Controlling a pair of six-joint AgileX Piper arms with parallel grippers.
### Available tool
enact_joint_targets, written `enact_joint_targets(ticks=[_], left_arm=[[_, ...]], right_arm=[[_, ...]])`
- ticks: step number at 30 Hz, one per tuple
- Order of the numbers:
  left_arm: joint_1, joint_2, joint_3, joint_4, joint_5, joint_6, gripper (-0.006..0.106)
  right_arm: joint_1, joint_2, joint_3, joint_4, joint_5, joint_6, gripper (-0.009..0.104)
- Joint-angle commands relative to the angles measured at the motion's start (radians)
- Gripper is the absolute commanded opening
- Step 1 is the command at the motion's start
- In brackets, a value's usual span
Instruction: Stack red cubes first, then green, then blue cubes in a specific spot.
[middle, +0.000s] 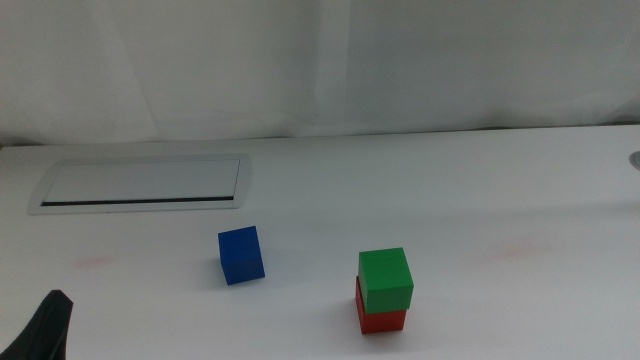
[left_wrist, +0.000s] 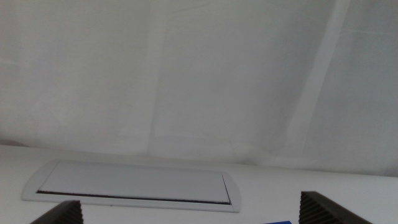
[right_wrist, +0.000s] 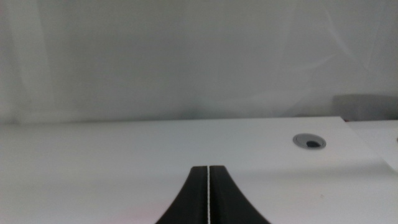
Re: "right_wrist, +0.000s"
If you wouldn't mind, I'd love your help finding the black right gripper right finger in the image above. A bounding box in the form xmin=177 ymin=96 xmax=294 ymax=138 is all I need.
xmin=209 ymin=165 xmax=272 ymax=224

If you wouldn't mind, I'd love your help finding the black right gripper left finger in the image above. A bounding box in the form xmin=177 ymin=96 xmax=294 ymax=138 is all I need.
xmin=154 ymin=166 xmax=208 ymax=224

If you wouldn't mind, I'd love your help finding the white curtain backdrop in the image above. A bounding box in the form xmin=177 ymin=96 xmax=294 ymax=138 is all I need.
xmin=0 ymin=0 xmax=398 ymax=125

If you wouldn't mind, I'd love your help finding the grey round cable grommet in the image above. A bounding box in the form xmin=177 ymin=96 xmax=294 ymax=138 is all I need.
xmin=292 ymin=133 xmax=327 ymax=151

